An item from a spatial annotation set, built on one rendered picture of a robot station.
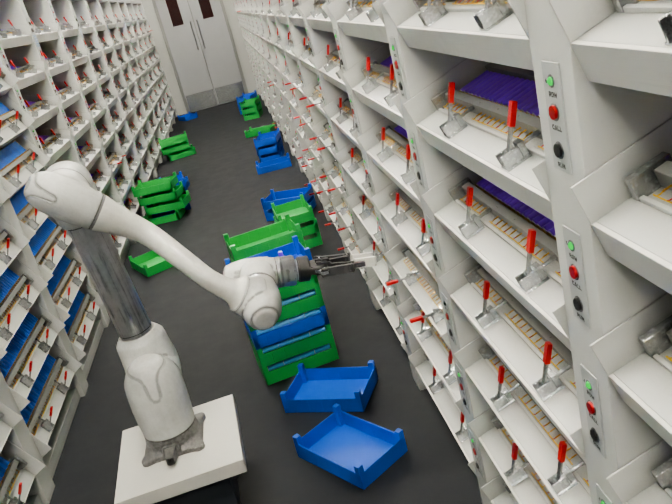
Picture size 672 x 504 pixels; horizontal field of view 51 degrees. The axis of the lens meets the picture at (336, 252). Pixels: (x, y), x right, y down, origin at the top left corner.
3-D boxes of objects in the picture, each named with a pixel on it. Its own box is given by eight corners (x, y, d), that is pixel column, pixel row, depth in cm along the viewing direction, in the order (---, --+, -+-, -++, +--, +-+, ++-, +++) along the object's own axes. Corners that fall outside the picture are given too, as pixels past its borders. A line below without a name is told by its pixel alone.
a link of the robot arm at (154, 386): (143, 450, 196) (116, 384, 188) (140, 417, 213) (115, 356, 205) (199, 428, 199) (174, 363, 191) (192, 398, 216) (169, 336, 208)
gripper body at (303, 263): (295, 276, 211) (325, 272, 212) (299, 286, 203) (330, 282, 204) (292, 253, 208) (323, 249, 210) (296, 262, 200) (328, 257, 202)
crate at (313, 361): (267, 385, 271) (262, 368, 269) (257, 363, 290) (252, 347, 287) (339, 358, 278) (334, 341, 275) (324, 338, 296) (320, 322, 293)
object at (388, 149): (431, 218, 158) (399, 169, 153) (373, 163, 215) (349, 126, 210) (505, 165, 157) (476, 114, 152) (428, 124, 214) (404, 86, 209)
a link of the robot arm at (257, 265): (275, 279, 212) (281, 302, 200) (224, 286, 209) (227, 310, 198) (272, 247, 206) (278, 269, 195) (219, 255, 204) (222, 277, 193)
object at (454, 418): (485, 487, 186) (459, 453, 181) (421, 376, 242) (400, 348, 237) (549, 444, 185) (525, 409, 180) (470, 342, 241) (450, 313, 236)
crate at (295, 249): (238, 294, 257) (232, 274, 254) (229, 277, 276) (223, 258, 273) (314, 267, 264) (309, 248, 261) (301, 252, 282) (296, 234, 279)
